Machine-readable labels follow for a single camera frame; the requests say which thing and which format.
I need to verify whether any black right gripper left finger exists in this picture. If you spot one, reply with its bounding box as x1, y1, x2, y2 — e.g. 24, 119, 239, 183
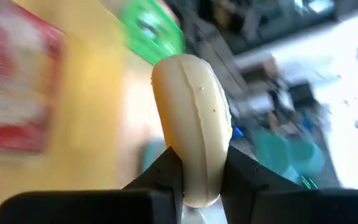
0, 146, 185, 224

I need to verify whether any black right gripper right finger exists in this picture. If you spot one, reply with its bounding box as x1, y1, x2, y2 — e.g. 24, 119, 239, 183
221, 145, 358, 224

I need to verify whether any cream glazed donut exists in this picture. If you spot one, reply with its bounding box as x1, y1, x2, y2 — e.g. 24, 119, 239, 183
151, 54, 233, 208

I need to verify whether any red snack packet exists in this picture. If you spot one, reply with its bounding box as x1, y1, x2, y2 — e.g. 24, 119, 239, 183
0, 0, 65, 156

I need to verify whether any yellow translucent plastic bin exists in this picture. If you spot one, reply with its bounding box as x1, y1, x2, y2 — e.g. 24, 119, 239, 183
0, 0, 136, 224

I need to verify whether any small green plastic basket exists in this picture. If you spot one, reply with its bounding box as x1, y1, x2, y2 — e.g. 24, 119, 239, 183
119, 0, 186, 65

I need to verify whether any metal grater with teal handle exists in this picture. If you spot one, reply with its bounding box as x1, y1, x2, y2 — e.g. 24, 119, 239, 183
140, 126, 326, 190

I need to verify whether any black metal table frame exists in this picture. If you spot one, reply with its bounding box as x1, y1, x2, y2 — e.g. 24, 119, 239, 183
166, 0, 251, 94

